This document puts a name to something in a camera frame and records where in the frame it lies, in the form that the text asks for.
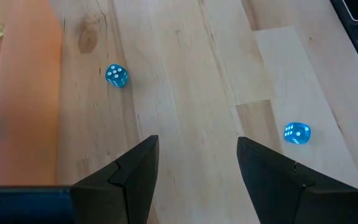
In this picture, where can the translucent orange plastic bin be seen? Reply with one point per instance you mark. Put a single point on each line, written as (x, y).
(26, 109)

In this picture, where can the small teal die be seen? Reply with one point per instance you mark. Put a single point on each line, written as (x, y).
(117, 75)

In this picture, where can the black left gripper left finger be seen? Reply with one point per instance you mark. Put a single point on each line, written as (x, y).
(110, 199)

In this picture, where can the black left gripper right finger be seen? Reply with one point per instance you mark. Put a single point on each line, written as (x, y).
(284, 193)

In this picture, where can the small light blue die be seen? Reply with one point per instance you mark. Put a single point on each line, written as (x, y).
(297, 133)

